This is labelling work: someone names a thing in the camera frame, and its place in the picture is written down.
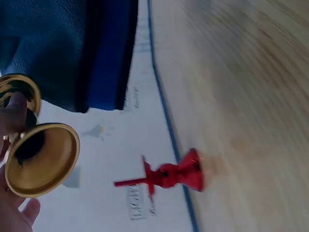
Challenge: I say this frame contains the person's left hand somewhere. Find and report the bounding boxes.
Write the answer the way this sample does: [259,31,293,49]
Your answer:
[0,93,41,232]

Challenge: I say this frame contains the gold metal candle holder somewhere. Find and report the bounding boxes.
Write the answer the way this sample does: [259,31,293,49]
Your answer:
[0,73,81,199]

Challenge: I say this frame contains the red metal candle holder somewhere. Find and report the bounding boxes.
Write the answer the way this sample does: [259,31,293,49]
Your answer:
[113,147,205,203]

